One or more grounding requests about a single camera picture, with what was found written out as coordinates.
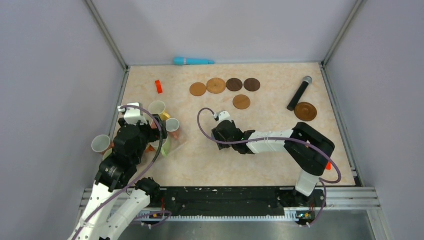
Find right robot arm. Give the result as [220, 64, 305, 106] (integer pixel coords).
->
[211, 120, 336, 206]

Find pink printed mug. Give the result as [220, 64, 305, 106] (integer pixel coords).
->
[166, 118, 181, 140]

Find light wooden coaster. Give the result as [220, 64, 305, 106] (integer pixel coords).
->
[189, 82, 207, 97]
[232, 94, 251, 110]

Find red block near cups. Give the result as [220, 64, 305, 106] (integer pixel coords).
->
[155, 80, 163, 94]

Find woven rattan coaster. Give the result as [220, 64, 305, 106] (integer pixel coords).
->
[206, 77, 226, 94]

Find black microphone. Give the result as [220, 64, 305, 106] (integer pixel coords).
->
[286, 76, 313, 111]

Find red block at right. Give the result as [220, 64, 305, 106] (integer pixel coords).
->
[325, 162, 332, 170]

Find light green mug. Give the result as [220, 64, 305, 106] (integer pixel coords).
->
[150, 138, 172, 157]

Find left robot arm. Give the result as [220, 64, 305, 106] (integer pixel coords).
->
[70, 113, 167, 240]

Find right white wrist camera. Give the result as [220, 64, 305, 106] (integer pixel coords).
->
[213, 110, 231, 123]

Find pale green mug off table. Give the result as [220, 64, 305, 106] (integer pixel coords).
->
[102, 148, 113, 161]

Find turquoise microphone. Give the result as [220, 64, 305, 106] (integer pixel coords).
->
[173, 56, 215, 66]

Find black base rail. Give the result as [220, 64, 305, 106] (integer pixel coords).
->
[148, 186, 327, 226]

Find dark wooden coaster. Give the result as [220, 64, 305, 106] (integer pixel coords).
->
[243, 78, 261, 92]
[226, 78, 244, 92]

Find brown grooved coaster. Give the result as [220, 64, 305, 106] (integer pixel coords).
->
[294, 102, 318, 122]

